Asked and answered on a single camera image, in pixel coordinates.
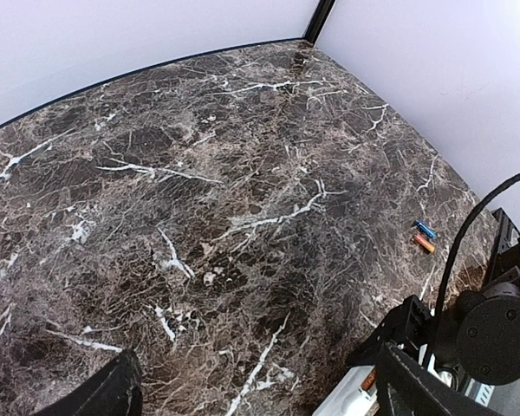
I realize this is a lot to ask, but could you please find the white remote control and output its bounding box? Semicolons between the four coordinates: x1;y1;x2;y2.
313;366;377;416

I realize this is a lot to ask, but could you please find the right black frame post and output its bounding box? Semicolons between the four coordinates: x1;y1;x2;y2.
302;0;335;45

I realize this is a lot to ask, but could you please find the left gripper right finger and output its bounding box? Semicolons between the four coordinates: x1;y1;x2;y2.
375;343;492;416

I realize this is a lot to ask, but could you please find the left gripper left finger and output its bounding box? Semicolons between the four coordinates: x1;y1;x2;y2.
35;349;143;416

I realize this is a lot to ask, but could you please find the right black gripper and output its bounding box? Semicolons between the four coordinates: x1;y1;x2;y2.
345;295;433;367

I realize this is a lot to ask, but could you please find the blue AAA battery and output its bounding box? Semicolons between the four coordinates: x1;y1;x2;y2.
415;220;436;238

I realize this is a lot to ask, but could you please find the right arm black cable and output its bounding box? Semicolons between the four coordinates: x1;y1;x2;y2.
424;169;520;369

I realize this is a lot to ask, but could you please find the orange AAA battery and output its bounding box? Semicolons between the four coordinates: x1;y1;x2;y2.
413;234;435;253

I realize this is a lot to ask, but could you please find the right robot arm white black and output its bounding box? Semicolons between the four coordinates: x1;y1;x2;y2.
346;209;520;386

